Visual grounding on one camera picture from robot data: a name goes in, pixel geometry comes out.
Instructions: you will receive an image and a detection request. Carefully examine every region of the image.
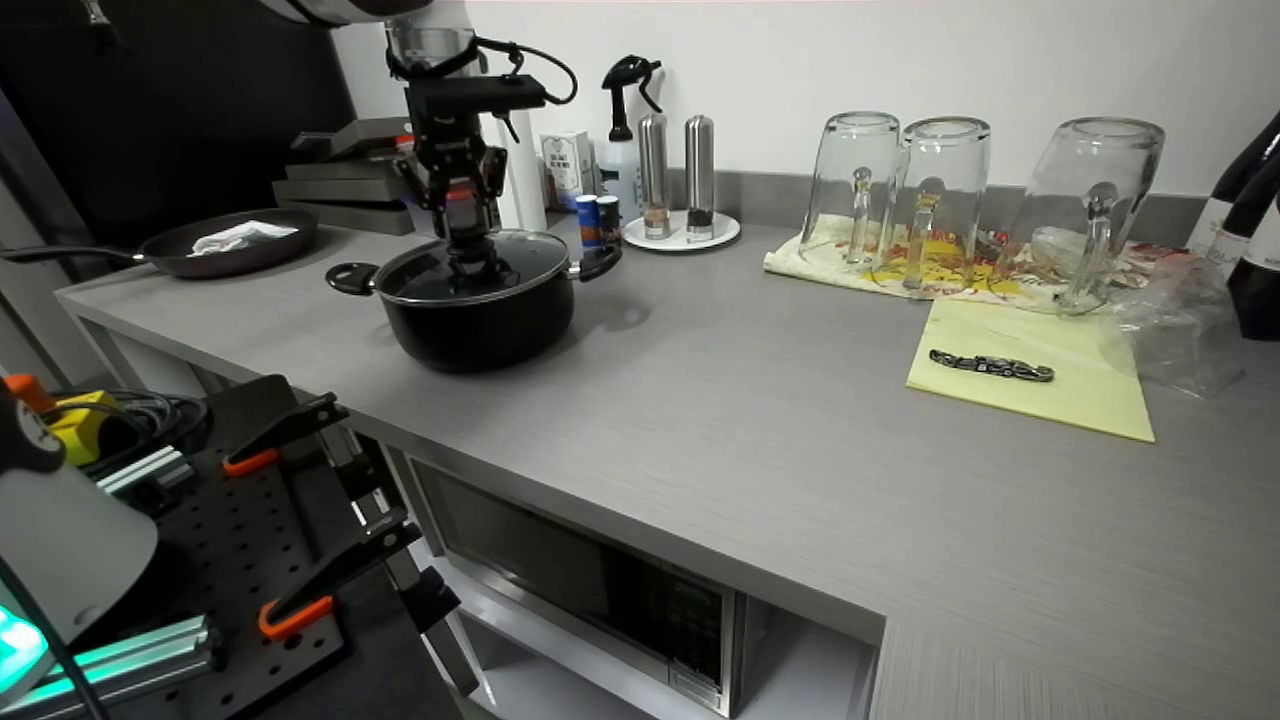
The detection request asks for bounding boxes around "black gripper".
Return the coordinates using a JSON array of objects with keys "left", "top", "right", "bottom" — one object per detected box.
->
[{"left": 412, "top": 109, "right": 512, "bottom": 294}]

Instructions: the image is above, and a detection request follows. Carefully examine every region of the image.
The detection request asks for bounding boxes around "glass lid with black knob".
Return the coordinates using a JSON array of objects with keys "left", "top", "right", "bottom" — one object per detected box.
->
[{"left": 373, "top": 228, "right": 576, "bottom": 309}]

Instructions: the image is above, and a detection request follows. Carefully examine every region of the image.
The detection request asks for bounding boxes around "black cooking pot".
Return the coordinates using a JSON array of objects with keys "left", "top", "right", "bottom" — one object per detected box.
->
[{"left": 324, "top": 228, "right": 628, "bottom": 377}]

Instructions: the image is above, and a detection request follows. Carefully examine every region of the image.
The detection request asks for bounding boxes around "white paper towel roll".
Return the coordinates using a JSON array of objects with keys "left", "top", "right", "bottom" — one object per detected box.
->
[{"left": 493, "top": 109, "right": 553, "bottom": 234}]

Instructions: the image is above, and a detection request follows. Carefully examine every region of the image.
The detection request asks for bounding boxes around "plastic container with red lid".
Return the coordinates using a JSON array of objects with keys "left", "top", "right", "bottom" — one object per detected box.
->
[{"left": 390, "top": 125, "right": 426, "bottom": 193}]

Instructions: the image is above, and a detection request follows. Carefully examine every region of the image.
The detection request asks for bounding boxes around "white carton box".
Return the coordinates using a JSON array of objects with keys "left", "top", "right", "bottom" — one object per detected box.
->
[{"left": 536, "top": 127, "right": 603, "bottom": 204}]

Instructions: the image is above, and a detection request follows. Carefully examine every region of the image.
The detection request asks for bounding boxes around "spray bottle with black trigger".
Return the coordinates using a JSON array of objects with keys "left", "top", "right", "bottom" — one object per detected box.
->
[{"left": 594, "top": 51, "right": 666, "bottom": 222}]

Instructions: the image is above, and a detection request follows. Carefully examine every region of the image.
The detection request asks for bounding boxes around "steel grinder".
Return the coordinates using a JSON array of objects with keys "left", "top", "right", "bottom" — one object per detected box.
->
[
  {"left": 680, "top": 114, "right": 718, "bottom": 234},
  {"left": 637, "top": 114, "right": 673, "bottom": 243}
]

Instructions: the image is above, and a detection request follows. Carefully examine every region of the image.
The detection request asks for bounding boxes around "white round plate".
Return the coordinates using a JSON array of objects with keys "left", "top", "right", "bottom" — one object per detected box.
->
[{"left": 620, "top": 210, "right": 742, "bottom": 255}]

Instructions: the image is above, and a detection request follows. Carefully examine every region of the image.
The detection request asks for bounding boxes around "black frying pan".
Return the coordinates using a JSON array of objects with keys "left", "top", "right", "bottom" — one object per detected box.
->
[{"left": 0, "top": 204, "right": 324, "bottom": 285}]

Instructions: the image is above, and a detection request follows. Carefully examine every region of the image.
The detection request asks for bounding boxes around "floral dish towel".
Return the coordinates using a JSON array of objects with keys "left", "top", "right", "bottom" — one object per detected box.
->
[{"left": 760, "top": 217, "right": 1203, "bottom": 321}]

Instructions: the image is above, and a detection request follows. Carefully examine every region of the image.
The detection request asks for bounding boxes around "black pegboard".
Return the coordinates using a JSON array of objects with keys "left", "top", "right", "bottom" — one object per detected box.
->
[{"left": 71, "top": 372, "right": 467, "bottom": 720}]

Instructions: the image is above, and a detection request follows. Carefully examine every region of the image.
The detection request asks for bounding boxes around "short aluminium extrusion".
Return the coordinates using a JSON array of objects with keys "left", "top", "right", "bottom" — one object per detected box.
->
[{"left": 93, "top": 439, "right": 193, "bottom": 501}]

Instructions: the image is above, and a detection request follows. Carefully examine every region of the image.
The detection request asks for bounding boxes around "yellow tool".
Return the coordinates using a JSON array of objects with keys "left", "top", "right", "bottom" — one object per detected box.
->
[{"left": 47, "top": 387, "right": 123, "bottom": 472}]

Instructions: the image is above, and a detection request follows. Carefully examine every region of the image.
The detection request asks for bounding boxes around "white lamp shade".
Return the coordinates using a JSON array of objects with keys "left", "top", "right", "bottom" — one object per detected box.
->
[{"left": 0, "top": 458, "right": 162, "bottom": 651}]

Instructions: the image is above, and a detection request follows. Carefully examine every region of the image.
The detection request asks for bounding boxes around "long aluminium extrusion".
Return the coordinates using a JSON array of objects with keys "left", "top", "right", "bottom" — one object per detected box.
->
[{"left": 0, "top": 614, "right": 225, "bottom": 720}]

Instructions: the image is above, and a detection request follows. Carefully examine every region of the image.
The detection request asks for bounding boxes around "large clear glass mug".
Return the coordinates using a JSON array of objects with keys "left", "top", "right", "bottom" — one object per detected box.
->
[{"left": 1014, "top": 114, "right": 1166, "bottom": 315}]

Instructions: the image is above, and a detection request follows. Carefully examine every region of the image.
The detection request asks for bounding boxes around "clear plastic bag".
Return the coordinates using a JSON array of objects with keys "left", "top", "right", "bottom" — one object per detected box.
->
[{"left": 1101, "top": 247, "right": 1251, "bottom": 400}]

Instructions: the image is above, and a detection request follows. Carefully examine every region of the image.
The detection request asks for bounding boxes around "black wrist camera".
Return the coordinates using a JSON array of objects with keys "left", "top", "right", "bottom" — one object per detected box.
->
[{"left": 399, "top": 72, "right": 553, "bottom": 119}]

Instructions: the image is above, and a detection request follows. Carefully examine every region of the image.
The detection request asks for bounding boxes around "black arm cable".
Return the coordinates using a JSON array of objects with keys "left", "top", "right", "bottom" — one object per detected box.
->
[{"left": 467, "top": 33, "right": 585, "bottom": 148}]

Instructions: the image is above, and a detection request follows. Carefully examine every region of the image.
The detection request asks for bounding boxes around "black clamp with orange handle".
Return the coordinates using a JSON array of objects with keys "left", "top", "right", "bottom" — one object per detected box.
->
[
  {"left": 216, "top": 387, "right": 402, "bottom": 536},
  {"left": 253, "top": 515, "right": 462, "bottom": 644}
]

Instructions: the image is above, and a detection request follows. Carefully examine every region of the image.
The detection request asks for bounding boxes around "black coiled cable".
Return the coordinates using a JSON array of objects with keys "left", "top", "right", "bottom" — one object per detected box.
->
[{"left": 96, "top": 387, "right": 216, "bottom": 463}]

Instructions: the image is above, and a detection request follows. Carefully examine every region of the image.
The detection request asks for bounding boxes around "orange tool handle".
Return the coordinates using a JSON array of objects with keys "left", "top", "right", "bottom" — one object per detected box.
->
[{"left": 0, "top": 367, "right": 65, "bottom": 433}]

